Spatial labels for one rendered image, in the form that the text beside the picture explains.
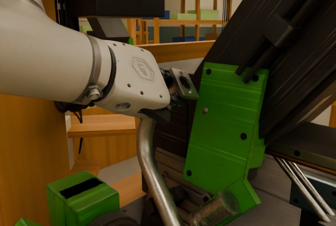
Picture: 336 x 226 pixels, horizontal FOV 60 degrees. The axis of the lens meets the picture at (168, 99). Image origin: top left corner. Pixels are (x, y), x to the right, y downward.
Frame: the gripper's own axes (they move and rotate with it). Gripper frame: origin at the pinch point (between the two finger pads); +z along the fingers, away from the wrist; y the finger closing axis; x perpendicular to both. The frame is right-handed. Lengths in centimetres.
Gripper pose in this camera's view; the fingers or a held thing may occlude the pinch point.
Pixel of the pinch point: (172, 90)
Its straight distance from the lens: 48.3
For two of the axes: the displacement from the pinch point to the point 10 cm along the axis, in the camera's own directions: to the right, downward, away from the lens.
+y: -3.5, -8.3, 4.4
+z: 6.5, 1.3, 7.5
